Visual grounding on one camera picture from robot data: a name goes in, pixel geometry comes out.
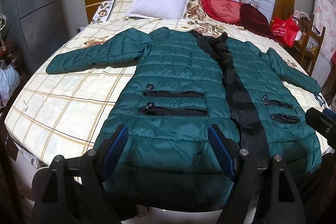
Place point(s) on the wooden shelf rack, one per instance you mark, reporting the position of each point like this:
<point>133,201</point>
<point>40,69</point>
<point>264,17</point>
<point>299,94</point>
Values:
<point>307,48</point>

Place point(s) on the dark red velvet cushion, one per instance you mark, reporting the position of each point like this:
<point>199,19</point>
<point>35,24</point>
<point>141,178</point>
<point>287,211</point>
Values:
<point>254,21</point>

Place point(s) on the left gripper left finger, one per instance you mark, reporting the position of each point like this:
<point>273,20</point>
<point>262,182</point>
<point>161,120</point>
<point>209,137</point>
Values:
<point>95,166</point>

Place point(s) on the red heart-shaped cushion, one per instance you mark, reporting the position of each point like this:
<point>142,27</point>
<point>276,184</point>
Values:
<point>226,11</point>

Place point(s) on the red shopping bag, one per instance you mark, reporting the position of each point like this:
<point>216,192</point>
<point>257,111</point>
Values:
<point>285,31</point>

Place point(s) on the floral checked bed sheet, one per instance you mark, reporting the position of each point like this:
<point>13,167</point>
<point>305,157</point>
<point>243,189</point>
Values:
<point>62,114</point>

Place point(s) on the green quilted puffer jacket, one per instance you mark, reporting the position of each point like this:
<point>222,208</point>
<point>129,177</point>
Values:
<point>184,82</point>

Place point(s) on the grey refrigerator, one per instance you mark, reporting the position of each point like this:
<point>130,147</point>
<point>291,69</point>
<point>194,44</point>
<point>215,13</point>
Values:
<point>37,29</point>

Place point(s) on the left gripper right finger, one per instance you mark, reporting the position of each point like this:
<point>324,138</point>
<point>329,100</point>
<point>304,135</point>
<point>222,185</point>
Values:
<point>244,168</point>

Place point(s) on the white square pillow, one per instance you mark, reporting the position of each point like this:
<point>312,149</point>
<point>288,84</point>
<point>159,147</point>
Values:
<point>165,9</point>

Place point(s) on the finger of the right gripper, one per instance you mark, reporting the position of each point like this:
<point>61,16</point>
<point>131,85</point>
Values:
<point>322,124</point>
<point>329,113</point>

